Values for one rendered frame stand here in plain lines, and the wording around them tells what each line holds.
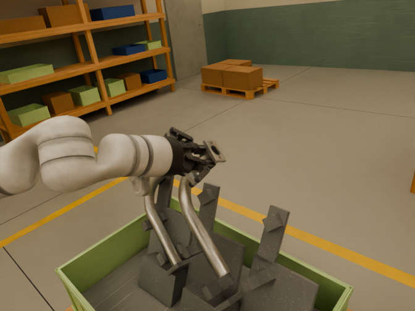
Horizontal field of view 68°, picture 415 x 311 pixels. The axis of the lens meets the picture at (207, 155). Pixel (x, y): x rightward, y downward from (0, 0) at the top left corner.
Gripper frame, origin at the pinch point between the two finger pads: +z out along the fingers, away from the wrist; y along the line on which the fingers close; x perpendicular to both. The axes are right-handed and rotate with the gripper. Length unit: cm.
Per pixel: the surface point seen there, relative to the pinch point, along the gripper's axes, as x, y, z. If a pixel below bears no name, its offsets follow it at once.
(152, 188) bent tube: 23.9, 5.8, 5.7
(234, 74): 110, 246, 375
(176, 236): 27.4, -7.9, 10.2
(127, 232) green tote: 43.3, 1.3, 7.7
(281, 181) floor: 74, 27, 211
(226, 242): 11.9, -16.7, 8.8
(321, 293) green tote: 3.4, -37.0, 22.1
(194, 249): 19.1, -14.6, 5.4
